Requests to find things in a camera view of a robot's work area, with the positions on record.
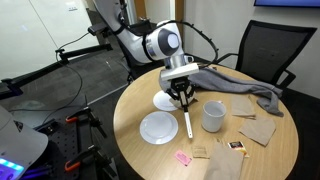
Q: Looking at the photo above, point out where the black camera boom stand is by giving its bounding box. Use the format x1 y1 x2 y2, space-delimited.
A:
0 43 114 101

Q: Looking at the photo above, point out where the white ceramic mug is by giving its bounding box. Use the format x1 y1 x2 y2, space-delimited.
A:
201 99 228 134

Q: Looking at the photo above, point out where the white wall sign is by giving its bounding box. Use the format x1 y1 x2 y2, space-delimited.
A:
65 1 79 12

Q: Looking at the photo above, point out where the large brown paper napkin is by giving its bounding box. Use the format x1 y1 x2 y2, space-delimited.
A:
203 141 246 180

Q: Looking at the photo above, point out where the white round plate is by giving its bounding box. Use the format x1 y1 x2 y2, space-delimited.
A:
139 110 179 146
152 89 180 112

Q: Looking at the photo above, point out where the black mesh office chair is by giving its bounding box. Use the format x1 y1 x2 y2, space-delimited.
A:
213 19 318 91
114 18 174 84

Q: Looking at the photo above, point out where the pink sweetener packet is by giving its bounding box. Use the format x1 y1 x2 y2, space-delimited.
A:
173 149 193 167

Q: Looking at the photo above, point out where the white stick utensil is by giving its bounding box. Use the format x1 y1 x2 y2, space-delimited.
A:
181 101 194 140

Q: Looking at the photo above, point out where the orange black clamp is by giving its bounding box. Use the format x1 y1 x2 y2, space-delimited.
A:
64 105 108 139
64 144 118 180

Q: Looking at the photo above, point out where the grey hoodie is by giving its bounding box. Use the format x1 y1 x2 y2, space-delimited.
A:
158 65 285 118

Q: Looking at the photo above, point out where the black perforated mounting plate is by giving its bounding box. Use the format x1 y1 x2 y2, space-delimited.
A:
31 114 101 180

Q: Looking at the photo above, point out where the black red yellow tea packet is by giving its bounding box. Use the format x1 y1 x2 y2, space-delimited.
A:
227 140 250 158

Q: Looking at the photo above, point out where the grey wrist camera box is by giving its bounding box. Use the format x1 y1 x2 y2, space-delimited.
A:
160 63 200 82

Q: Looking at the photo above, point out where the black camera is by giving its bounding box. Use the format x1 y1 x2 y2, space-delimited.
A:
87 22 113 37

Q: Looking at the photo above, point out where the brown sugar packet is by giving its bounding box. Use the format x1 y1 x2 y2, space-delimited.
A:
191 144 211 160

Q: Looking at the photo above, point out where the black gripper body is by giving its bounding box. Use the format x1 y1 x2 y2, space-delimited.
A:
170 76 195 93

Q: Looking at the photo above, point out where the wall mounted screen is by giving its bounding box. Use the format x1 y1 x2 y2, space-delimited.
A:
253 0 320 9

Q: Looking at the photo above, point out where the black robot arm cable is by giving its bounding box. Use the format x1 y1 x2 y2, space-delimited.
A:
114 18 220 70

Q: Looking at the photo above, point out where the black camera cable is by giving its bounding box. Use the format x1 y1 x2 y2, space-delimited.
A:
9 31 91 126

